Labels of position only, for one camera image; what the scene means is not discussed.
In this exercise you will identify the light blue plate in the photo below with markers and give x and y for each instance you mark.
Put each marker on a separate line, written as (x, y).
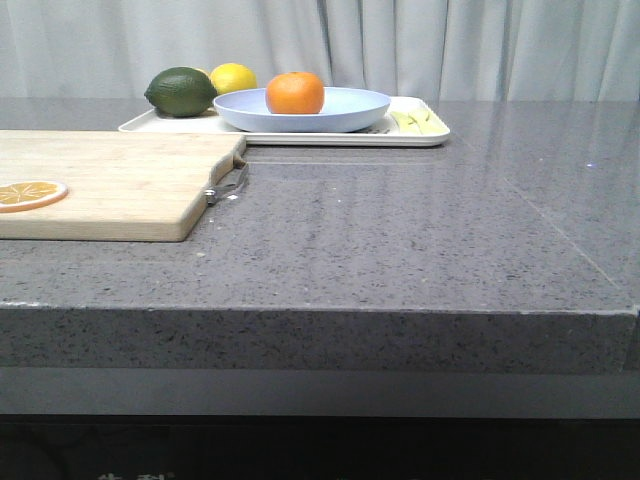
(344, 110)

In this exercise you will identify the orange fruit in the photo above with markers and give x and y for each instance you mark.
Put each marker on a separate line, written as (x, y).
(295, 93)

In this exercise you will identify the white rectangular tray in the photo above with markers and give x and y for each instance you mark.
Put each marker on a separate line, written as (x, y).
(385, 132)

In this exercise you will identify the yellow-green print on tray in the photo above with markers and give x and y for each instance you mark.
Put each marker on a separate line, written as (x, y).
(418, 121)

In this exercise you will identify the yellow lemon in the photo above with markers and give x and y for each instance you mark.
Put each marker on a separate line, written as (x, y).
(231, 77)

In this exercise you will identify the green lime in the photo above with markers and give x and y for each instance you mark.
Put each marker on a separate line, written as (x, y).
(181, 92)

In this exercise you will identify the wooden cutting board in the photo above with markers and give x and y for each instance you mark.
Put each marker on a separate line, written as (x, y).
(121, 186)

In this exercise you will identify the orange slice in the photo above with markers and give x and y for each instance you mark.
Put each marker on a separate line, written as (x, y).
(33, 194)

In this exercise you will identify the white curtain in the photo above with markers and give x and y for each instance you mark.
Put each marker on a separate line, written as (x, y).
(436, 50)

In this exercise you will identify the metal cutting board handle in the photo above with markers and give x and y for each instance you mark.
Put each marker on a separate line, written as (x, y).
(225, 178)

